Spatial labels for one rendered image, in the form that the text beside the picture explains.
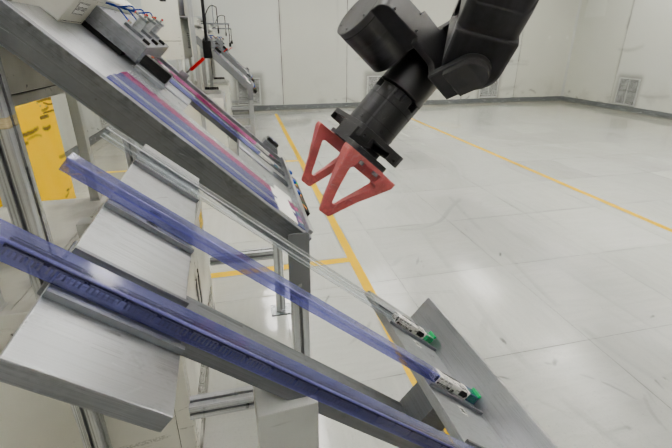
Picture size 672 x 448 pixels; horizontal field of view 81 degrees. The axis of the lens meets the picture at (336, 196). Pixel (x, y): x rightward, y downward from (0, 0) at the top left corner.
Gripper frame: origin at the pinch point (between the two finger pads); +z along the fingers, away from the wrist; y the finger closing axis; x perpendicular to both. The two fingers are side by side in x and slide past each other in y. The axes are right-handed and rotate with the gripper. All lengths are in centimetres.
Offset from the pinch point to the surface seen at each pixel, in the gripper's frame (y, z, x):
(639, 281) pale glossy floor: -81, -51, 206
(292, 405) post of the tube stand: 14.6, 16.1, 6.0
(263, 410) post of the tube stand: 14.4, 17.9, 4.0
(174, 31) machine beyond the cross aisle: -396, 15, -51
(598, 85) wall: -580, -411, 562
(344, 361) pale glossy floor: -70, 57, 85
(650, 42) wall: -498, -467, 506
